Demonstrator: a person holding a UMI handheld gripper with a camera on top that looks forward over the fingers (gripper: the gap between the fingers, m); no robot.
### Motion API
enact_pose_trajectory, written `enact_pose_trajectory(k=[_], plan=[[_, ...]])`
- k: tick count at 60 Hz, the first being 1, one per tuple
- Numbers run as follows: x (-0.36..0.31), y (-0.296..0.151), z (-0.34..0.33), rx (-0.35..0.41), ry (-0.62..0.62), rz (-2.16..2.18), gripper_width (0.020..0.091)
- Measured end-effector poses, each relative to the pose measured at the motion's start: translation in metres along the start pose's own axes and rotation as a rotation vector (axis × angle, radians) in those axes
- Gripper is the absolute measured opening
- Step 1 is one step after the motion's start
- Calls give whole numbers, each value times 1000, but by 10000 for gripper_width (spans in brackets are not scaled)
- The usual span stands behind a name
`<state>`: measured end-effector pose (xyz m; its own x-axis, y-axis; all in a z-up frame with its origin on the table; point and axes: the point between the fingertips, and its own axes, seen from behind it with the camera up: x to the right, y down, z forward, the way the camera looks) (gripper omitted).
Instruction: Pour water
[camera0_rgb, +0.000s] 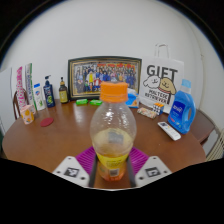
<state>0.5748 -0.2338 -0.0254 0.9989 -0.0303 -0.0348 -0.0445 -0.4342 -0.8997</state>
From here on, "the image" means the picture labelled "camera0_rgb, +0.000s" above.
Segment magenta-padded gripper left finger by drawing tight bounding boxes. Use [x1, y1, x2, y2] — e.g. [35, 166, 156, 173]
[52, 145, 99, 189]

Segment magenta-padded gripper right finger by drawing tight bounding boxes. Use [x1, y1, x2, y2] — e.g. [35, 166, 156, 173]
[125, 146, 173, 188]

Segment orange-capped juice drink bottle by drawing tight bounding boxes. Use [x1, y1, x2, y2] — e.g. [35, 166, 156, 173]
[89, 81, 138, 183]

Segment white remote control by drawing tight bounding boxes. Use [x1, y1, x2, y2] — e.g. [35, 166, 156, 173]
[157, 121, 182, 141]

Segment flat round red coaster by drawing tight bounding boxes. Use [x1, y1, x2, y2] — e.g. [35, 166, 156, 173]
[39, 116, 55, 128]

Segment colourful puzzle cube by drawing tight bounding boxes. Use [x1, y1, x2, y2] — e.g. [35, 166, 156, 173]
[152, 101, 166, 116]

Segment blue detergent bottle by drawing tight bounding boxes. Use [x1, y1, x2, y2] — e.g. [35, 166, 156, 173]
[167, 78, 197, 135]

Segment white radiator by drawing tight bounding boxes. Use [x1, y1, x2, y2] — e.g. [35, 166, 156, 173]
[206, 128, 224, 162]

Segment small green packet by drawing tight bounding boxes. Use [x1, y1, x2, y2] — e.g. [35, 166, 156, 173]
[75, 98, 89, 106]
[88, 99, 104, 107]

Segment pink mug with orange print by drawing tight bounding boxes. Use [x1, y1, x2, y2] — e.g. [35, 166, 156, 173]
[20, 104, 36, 125]

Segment blue tissue pack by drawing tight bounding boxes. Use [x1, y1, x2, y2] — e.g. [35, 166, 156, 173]
[125, 88, 140, 109]

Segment amber pump bottle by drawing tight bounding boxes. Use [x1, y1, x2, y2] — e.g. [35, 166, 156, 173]
[58, 76, 69, 104]

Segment dark blue pump bottle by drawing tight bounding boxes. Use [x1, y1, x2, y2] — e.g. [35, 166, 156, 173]
[42, 74, 56, 109]

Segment white lotion bottle blue cap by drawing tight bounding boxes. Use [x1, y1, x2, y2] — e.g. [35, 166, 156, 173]
[32, 82, 47, 111]

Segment white paper gift bag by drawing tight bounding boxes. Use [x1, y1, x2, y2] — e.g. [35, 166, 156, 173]
[139, 43, 185, 115]

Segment pink shuttlecock tube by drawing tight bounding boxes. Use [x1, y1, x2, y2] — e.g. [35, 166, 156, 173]
[15, 65, 28, 114]

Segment white and blue shuttlecock tube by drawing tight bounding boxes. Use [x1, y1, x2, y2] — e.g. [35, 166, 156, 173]
[24, 62, 37, 109]

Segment framed group photo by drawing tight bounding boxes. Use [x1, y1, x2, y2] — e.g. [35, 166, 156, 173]
[67, 55, 143, 101]

